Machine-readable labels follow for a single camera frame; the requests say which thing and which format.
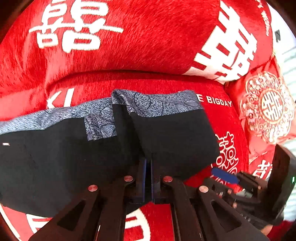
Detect person's right hand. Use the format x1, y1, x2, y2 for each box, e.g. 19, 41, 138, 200
261, 225, 278, 238

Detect red embroidered gold pillow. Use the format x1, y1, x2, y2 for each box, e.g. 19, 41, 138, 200
224, 56, 296, 172

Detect black pants with grey trim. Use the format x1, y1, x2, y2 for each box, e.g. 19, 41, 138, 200
1, 89, 219, 217

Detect red plush blanket white characters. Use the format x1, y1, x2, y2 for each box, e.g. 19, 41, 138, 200
0, 0, 278, 241

